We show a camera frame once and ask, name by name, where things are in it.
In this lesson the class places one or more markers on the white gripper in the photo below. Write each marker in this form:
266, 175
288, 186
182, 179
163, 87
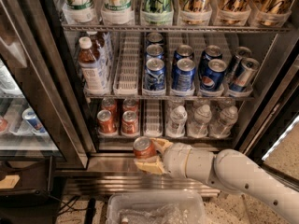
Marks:
175, 160

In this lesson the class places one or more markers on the red coke can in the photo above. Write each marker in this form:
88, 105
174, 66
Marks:
130, 105
129, 122
144, 148
110, 104
106, 122

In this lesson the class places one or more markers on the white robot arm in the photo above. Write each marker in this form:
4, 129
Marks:
229, 171

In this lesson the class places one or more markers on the blue can front left column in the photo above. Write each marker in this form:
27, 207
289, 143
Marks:
154, 75

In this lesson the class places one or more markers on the blue pepsi can column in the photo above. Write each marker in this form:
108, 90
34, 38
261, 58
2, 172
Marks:
183, 75
213, 75

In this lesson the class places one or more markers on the blue can middle left column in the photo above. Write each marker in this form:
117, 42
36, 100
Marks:
154, 51

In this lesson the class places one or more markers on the blue pepsi can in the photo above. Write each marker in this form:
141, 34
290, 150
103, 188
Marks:
182, 52
209, 53

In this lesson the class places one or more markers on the blue can rear left column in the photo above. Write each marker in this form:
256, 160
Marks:
154, 38

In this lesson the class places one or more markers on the fridge door right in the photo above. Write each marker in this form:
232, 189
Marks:
273, 138

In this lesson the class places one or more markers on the glass fridge door left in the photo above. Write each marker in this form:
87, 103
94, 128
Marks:
38, 60

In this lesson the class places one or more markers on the red bull can front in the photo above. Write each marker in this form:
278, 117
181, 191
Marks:
244, 74

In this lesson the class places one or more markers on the red bull can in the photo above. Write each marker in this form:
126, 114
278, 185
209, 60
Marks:
239, 54
244, 74

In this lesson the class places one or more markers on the red bull can back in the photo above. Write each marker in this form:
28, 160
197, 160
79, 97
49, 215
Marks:
239, 54

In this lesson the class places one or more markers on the can behind left glass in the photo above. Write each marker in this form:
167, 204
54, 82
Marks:
32, 119

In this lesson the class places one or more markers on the gold can top right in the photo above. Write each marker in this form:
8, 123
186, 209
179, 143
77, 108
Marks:
274, 12

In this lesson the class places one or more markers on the clear water bottle left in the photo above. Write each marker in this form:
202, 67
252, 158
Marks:
175, 127

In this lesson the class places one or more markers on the clear water bottle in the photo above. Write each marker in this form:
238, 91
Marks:
175, 127
221, 126
197, 127

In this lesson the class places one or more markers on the clear plastic bin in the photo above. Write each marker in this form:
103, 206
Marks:
157, 207

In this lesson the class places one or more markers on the clear water bottle middle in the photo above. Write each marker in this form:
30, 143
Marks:
197, 127

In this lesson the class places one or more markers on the clear water bottle right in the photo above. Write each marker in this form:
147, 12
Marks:
221, 126

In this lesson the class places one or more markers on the brown tea bottle front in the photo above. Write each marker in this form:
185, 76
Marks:
92, 68

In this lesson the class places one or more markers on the brown tea bottle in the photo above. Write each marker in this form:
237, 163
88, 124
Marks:
92, 68
102, 41

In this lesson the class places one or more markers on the brown tea bottle back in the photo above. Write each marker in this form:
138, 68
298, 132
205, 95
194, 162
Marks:
102, 41

